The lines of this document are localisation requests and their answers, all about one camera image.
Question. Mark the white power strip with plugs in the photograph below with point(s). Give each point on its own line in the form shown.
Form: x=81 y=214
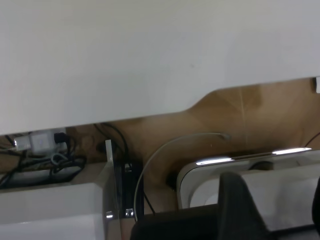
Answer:
x=37 y=142

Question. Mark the white box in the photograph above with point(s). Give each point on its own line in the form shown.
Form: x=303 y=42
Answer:
x=50 y=212

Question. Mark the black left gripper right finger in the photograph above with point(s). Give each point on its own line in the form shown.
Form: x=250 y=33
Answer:
x=317 y=200

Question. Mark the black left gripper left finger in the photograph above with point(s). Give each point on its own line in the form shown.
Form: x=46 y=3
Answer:
x=240 y=210

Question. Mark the black power plug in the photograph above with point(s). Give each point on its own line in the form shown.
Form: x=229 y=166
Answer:
x=60 y=138

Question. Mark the small white tab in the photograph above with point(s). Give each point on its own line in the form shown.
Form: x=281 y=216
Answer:
x=318 y=85

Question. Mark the white metal post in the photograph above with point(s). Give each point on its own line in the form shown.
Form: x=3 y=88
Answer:
x=111 y=180

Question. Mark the black vertical column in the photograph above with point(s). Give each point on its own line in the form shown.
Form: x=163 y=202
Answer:
x=130 y=185

